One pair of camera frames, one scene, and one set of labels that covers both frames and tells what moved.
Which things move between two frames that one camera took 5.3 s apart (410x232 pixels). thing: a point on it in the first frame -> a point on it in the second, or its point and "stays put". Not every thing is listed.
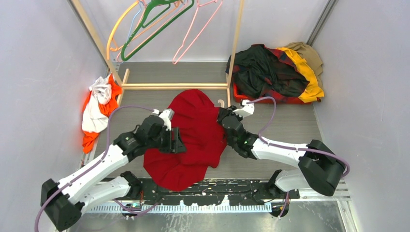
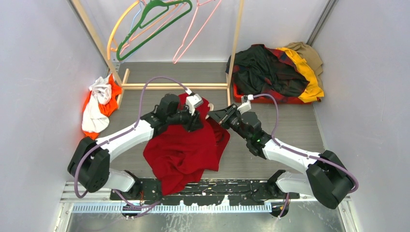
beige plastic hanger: (222, 103) -> (211, 106)
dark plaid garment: (261, 72) stays put
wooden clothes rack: (123, 85) stays put
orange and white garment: (101, 101) stays put
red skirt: (199, 124) stays put
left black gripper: (174, 146) -> (194, 123)
